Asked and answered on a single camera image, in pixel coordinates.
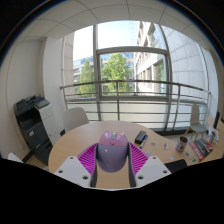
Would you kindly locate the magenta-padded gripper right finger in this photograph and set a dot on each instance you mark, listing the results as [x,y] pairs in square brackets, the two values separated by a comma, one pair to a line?
[151,168]

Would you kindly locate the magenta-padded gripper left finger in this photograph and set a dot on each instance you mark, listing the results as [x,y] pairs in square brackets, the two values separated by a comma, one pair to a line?
[71,168]

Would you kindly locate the pink and lilac computer mouse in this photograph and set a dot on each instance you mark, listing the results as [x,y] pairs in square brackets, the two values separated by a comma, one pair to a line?
[112,153]

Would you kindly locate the small blue sticker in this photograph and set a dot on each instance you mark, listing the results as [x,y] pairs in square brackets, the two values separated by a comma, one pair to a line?
[149,153]

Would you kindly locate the small white square sticker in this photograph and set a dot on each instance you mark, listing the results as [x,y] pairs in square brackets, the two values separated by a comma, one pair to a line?
[171,158]

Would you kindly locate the round pale sticker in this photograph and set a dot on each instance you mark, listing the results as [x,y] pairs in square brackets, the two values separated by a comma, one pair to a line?
[153,144]

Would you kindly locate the small white rectangular sticker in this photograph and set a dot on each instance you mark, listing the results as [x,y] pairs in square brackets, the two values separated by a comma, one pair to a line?
[165,146]

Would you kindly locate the blue marker pen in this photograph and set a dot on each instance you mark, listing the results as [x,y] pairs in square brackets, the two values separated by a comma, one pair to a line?
[143,141]

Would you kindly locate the black whiteboard eraser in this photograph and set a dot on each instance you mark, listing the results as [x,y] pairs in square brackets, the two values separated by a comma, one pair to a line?
[140,137]

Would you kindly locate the round dark-rimmed sticker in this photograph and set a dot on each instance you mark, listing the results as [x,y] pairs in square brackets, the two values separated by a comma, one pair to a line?
[187,154]

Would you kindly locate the yellow sticker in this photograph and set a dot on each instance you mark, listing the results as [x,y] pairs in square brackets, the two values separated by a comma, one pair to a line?
[193,159]

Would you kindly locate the red and black magazine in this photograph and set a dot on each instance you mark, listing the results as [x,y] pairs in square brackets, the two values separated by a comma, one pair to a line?
[201,149]

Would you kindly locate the black and white office printer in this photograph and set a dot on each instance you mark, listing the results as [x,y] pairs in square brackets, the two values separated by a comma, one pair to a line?
[35,126]

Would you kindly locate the black upright tablet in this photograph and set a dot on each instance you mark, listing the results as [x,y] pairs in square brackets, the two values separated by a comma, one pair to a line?
[217,119]

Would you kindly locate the grey metal railing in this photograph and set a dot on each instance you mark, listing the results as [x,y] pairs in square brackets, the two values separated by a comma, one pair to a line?
[116,82]

